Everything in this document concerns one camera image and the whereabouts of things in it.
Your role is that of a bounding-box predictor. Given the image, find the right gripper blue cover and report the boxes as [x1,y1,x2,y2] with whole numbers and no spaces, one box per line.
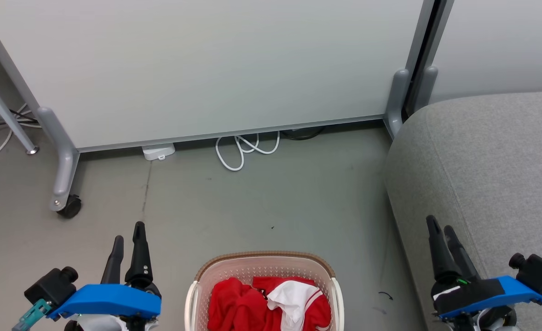
[426,215,542,331]

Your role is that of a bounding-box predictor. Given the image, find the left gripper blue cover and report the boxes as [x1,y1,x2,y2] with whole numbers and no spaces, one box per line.
[48,221,162,331]

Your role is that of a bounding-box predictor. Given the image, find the red jersey with number 23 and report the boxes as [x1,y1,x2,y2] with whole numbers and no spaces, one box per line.
[207,277,274,331]

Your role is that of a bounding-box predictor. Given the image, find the red garment with white trim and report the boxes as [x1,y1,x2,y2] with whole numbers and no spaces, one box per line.
[253,276,332,331]

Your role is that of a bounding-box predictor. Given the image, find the grey fabric sofa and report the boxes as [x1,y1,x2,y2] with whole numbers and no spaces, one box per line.
[383,91,542,331]

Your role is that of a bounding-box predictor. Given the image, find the black caster wheel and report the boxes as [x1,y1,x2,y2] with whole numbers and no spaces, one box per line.
[57,194,82,219]

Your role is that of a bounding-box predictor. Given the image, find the white power adapter box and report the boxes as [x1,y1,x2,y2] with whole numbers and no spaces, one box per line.
[141,143,176,161]

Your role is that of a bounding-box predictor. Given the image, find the grey partition leg with caster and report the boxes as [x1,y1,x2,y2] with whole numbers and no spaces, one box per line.
[36,107,81,212]

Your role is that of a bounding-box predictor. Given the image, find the white plastic laundry basket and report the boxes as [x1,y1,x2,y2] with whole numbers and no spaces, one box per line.
[185,251,345,331]

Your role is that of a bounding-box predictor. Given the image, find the short grey partition leg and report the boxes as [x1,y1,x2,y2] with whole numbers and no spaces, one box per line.
[383,69,411,139]

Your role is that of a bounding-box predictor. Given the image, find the grey leg beside black gap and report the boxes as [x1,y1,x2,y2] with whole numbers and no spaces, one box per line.
[414,66,438,114]

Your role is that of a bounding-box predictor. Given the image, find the grey metal table leg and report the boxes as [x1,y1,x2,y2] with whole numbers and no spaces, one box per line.
[0,62,40,156]

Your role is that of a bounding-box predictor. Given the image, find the large white partition panel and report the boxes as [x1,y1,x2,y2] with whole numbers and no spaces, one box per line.
[0,0,437,153]

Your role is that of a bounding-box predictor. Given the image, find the narrow white partition panel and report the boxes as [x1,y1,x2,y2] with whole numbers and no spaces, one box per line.
[430,0,542,104]

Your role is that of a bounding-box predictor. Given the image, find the left camera cable teal plug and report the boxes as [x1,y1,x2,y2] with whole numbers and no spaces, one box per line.
[12,299,52,331]

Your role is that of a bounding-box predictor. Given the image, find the looped white cable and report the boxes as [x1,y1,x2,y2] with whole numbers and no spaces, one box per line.
[215,131,281,172]

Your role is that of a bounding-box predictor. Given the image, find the black cable under partition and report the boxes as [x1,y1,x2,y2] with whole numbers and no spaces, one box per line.
[280,126,328,141]

